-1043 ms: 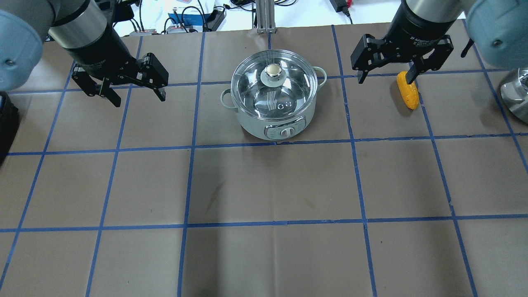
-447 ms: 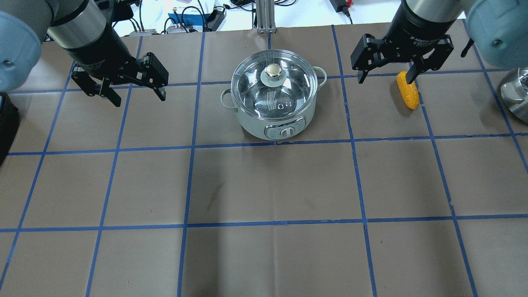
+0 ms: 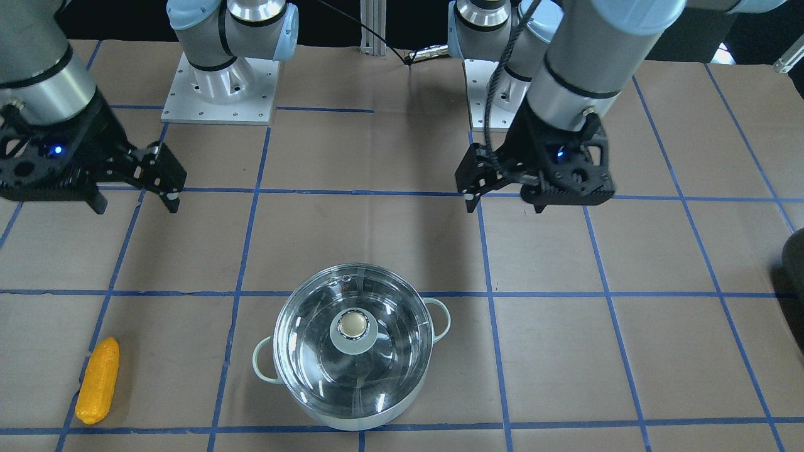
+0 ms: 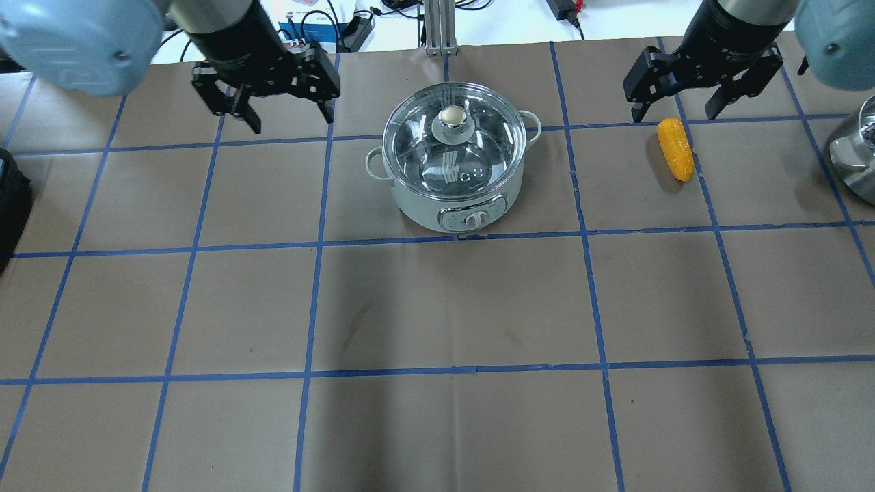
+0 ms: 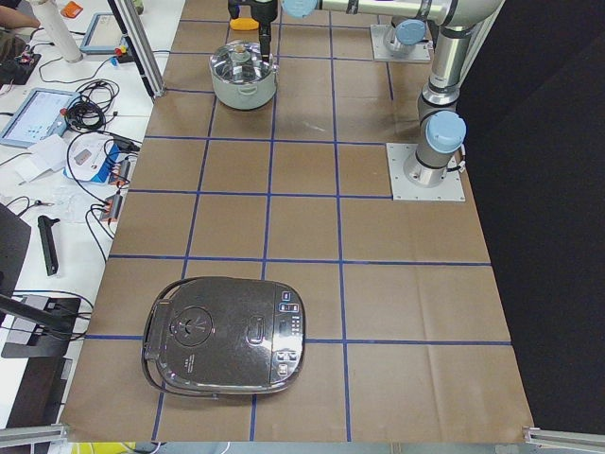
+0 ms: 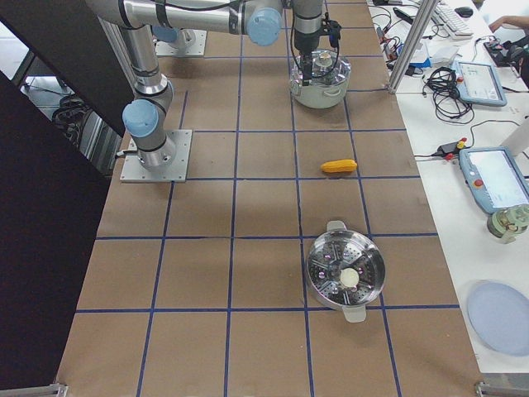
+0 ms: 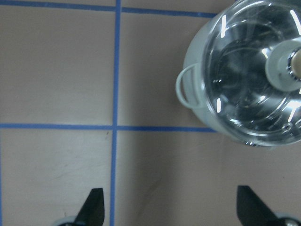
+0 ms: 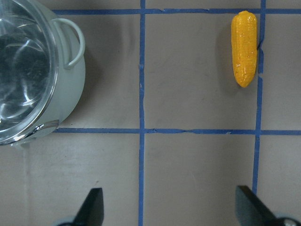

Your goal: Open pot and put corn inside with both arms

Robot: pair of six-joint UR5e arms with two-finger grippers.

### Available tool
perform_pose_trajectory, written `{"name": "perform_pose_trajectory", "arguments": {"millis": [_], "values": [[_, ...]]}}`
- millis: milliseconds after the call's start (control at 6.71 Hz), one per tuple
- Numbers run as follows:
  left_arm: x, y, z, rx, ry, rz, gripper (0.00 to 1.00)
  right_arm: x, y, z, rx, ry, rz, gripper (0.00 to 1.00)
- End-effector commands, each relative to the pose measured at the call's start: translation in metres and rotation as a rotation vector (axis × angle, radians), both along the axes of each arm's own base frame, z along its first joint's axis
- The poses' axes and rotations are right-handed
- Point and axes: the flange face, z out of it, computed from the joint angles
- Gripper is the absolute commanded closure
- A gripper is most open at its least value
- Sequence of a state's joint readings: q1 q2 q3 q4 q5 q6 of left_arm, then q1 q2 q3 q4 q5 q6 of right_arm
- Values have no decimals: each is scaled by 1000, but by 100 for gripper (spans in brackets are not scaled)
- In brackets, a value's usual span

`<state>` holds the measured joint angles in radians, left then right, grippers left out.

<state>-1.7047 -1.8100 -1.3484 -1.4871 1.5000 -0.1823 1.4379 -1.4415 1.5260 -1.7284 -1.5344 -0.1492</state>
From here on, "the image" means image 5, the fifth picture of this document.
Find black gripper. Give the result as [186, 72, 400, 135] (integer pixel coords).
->
[228, 0, 278, 61]

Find glass pot lid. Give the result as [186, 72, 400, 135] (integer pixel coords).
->
[209, 40, 276, 85]

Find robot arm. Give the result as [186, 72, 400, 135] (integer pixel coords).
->
[228, 1, 472, 187]

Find teach pendant tablet far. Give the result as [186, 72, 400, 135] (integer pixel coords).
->
[79, 12, 126, 55]

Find teach pendant tablet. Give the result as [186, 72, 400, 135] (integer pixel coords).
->
[79, 12, 126, 55]
[1, 88, 78, 148]

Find blue white box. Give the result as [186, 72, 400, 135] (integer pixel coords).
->
[63, 133, 120, 183]

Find white cardboard tube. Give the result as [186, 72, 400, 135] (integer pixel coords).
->
[29, 0, 82, 63]

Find orange usb hub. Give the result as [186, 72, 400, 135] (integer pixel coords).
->
[99, 193, 124, 223]

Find teach pendant tablet near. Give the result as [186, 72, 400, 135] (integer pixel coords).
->
[1, 88, 78, 148]

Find white paper sheets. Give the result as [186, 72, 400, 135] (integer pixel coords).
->
[15, 134, 68, 184]

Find black bar tool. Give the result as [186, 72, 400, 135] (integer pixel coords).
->
[38, 215, 60, 276]

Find black rice cooker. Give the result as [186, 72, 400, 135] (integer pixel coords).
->
[141, 276, 305, 397]

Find aluminium corner profile left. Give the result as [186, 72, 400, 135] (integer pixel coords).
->
[0, 424, 69, 448]

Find aluminium corner profile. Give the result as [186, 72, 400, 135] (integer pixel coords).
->
[0, 424, 69, 448]
[523, 427, 604, 453]

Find aluminium corner profile right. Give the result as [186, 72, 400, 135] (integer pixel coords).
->
[523, 427, 604, 453]

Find steel pot with handles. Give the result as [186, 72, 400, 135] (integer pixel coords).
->
[210, 55, 278, 111]

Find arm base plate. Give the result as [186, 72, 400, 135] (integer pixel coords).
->
[370, 25, 431, 63]
[386, 143, 466, 202]

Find aluminium frame post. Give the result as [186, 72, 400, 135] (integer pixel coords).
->
[108, 0, 165, 99]

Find tangled black cables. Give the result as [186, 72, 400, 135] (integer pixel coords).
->
[65, 79, 119, 131]

